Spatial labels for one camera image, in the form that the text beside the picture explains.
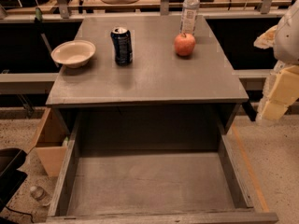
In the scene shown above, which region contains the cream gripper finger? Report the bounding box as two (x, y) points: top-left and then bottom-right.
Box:
(256, 64), (299, 121)
(253, 25), (277, 49)

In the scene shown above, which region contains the dark blue pepsi can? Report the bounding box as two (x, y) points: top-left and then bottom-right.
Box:
(110, 26), (133, 66)

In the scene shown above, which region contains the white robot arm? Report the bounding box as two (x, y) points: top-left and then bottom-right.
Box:
(253, 1), (299, 123)

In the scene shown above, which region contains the open grey top drawer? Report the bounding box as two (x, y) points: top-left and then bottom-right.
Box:
(48, 109), (278, 224)

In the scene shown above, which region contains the red apple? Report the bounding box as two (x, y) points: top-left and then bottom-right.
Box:
(174, 33), (196, 56)

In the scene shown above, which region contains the clear plastic water bottle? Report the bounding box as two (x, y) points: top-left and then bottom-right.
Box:
(179, 0), (200, 35)

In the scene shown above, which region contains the grey wooden cabinet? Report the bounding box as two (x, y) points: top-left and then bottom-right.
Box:
(47, 16), (248, 151)

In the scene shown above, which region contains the white paper bowl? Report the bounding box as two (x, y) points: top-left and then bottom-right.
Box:
(51, 40), (96, 68)

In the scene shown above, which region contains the open cardboard box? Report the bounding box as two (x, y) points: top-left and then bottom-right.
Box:
(30, 108), (68, 177)

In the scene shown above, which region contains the plastic bottle on floor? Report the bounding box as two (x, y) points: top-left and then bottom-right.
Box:
(30, 186), (51, 207)

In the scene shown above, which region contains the black bin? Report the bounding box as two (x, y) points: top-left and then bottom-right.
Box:
(0, 148), (27, 212)

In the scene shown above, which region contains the black cable on floor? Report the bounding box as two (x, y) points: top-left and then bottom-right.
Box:
(4, 204), (36, 224)

